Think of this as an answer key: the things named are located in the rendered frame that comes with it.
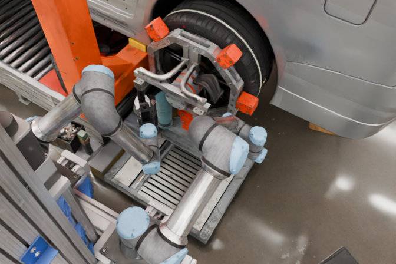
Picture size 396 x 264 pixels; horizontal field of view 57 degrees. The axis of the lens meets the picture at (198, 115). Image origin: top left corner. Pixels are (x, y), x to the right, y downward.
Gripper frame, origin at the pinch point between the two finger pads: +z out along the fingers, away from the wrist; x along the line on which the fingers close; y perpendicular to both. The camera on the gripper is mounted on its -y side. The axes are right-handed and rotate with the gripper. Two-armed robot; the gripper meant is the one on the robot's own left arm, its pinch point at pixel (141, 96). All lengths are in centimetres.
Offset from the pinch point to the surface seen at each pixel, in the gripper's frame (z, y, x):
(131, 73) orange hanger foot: 33.7, 17.3, -3.0
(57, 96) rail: 48, 44, -53
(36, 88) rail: 60, 46, -67
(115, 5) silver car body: 64, -10, -5
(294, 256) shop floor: -76, 83, 76
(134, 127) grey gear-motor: 11.9, 43.0, -6.6
